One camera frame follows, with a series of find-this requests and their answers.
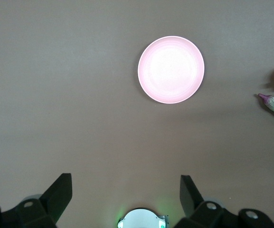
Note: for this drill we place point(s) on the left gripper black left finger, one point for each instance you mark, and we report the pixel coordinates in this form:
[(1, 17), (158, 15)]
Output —
[(53, 202)]

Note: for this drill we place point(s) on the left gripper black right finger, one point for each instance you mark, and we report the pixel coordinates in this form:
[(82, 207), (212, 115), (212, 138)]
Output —
[(196, 206)]

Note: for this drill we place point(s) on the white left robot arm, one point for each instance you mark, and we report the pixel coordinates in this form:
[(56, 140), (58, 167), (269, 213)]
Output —
[(139, 219)]

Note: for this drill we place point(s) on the brown table cloth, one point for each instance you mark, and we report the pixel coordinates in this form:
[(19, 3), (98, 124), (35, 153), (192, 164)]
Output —
[(56, 95)]

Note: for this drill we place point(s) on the pink round plate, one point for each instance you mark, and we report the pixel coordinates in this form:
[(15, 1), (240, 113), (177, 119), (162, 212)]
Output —
[(171, 70)]

